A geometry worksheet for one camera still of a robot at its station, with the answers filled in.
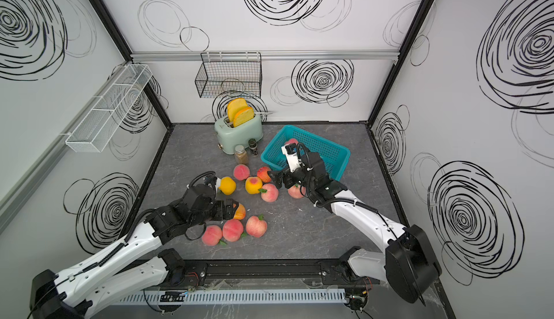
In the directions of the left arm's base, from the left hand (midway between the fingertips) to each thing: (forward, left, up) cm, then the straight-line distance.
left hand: (229, 205), depth 77 cm
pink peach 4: (-9, +6, -6) cm, 12 cm away
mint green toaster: (+33, +6, 0) cm, 34 cm away
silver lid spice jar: (+26, 0, -3) cm, 26 cm away
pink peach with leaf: (+8, -14, -6) cm, 17 cm away
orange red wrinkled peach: (+18, -10, -6) cm, 22 cm away
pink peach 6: (-5, -10, -6) cm, 13 cm away
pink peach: (+18, -1, -6) cm, 19 cm away
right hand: (+11, -17, +8) cm, 22 cm away
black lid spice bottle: (+31, -5, -3) cm, 32 cm away
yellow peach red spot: (+12, -7, -6) cm, 15 cm away
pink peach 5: (-6, -1, -7) cm, 9 cm away
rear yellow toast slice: (+43, +4, +10) cm, 44 cm away
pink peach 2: (+10, -25, -7) cm, 27 cm away
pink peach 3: (+37, -24, -6) cm, 45 cm away
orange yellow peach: (-2, -4, -3) cm, 5 cm away
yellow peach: (+12, +4, -8) cm, 15 cm away
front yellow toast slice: (+39, -1, +8) cm, 40 cm away
